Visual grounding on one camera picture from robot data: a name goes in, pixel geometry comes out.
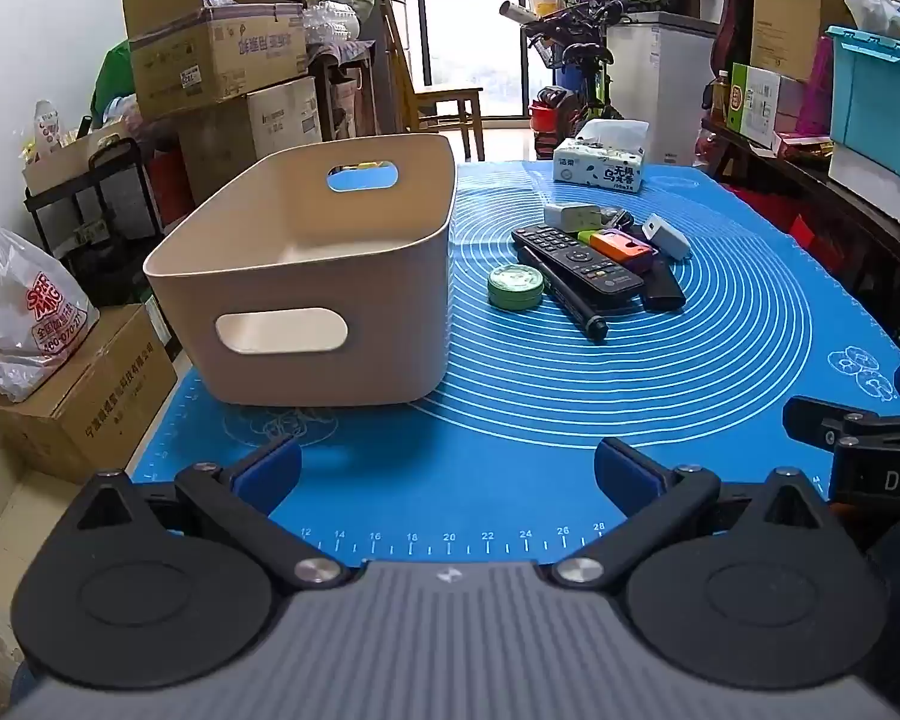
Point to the white-labelled cardboard box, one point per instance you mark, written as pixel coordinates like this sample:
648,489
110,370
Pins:
270,124

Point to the green black bicycle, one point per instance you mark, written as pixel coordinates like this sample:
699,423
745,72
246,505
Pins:
585,56

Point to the cardboard tray box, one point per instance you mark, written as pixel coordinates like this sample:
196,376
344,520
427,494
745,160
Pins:
67,157

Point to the green round tin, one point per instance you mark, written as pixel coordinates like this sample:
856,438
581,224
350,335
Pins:
515,286

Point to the white plug adapter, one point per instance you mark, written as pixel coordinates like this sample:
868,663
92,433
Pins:
667,238

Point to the green white carton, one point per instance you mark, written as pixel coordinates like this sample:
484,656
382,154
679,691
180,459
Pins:
757,105

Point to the clear plastic egg trays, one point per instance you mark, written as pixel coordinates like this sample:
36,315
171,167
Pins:
330,22

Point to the white red-print plastic bag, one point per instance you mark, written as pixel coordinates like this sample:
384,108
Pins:
30,315

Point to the white storage box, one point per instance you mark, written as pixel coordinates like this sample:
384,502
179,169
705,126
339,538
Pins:
870,187

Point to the green bag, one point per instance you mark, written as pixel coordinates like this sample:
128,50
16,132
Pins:
112,79

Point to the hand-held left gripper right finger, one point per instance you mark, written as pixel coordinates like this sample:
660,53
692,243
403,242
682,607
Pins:
626,474

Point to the white cube charger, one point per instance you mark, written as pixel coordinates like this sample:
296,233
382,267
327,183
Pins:
566,216

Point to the blue plastic barrel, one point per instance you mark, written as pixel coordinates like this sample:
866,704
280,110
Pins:
568,77

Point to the beige plastic basket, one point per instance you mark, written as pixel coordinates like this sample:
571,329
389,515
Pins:
390,300

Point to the red bucket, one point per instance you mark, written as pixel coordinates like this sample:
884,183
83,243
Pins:
546,118

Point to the purple lighter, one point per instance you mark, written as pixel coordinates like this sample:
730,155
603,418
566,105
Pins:
643,261

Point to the red white box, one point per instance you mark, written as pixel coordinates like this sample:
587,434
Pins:
171,184

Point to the black utility cart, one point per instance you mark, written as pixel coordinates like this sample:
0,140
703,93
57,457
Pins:
112,240

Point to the low brown cardboard box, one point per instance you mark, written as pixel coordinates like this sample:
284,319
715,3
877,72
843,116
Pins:
97,397

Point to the amber bottle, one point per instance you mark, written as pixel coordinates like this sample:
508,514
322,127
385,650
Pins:
721,94

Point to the white tissue box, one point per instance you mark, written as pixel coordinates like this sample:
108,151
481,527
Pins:
600,169

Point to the black many-button remote control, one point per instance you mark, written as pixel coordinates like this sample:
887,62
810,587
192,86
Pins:
577,262

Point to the open taped cardboard box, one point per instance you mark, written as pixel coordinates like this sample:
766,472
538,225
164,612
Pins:
210,60

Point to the orange lighter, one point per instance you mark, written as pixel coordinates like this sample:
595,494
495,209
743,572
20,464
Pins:
619,246

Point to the dark wooden shelf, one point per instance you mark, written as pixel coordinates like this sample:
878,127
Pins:
817,180

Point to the pink box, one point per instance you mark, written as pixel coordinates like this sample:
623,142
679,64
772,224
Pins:
817,90

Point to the white chest freezer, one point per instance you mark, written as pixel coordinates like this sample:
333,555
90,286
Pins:
660,82

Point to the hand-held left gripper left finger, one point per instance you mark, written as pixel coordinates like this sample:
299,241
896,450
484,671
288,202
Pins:
270,474

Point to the teal storage bin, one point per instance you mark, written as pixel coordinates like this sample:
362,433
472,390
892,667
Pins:
877,97

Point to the yellow-green lighter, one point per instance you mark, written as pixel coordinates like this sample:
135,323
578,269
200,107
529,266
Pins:
586,236

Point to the tall brown cardboard box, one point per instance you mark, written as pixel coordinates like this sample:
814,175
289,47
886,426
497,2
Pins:
791,7

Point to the wooden chair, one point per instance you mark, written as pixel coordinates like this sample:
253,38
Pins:
442,101

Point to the black pen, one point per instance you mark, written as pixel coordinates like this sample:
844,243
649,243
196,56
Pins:
577,311

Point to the red paper bag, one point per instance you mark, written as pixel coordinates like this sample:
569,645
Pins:
814,240

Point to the black slim remote control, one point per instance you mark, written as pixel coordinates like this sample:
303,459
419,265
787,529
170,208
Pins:
661,291

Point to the blue silicone mat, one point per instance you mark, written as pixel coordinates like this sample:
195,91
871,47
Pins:
645,390

